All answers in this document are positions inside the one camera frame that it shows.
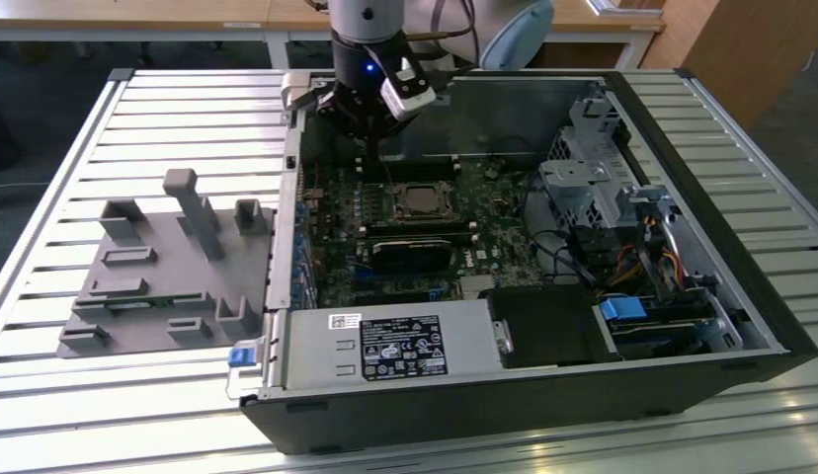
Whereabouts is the black fan shroud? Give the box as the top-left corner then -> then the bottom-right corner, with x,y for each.
484,288 -> 622,369

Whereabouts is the yellow red wire bundle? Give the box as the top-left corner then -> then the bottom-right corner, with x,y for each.
610,246 -> 687,287

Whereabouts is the green RAM stick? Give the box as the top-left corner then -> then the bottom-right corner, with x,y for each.
104,295 -> 208,311

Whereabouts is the silver CPU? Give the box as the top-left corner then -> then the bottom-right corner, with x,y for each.
408,190 -> 451,216

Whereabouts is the black disk drive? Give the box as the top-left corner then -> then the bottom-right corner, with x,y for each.
606,308 -> 711,356

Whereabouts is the black open PC case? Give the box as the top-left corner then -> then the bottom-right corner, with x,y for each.
240,67 -> 818,456

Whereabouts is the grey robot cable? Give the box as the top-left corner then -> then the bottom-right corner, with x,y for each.
408,0 -> 482,68

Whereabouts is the green motherboard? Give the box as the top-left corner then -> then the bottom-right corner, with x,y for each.
296,147 -> 550,310

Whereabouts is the silver chipset heat sink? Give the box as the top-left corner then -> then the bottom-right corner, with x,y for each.
460,275 -> 495,300

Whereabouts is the black cable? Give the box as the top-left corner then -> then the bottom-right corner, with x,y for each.
531,229 -> 602,290

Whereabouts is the wooden cabinet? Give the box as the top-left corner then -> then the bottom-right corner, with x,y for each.
639,0 -> 818,129

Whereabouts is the silver power supply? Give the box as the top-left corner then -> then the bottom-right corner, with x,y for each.
276,301 -> 507,391

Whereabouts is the blue disk carrier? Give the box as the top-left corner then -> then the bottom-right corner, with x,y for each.
598,294 -> 648,325

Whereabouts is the black graphics card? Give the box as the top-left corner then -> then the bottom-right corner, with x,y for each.
368,237 -> 455,274

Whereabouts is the silver drive cage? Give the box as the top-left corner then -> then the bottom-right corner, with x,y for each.
538,96 -> 648,233

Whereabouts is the metal socket cover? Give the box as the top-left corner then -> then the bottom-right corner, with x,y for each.
392,181 -> 464,224

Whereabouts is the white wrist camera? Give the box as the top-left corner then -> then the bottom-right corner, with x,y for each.
380,57 -> 439,121

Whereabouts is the grey parts rack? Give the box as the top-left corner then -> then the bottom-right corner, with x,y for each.
54,167 -> 279,361

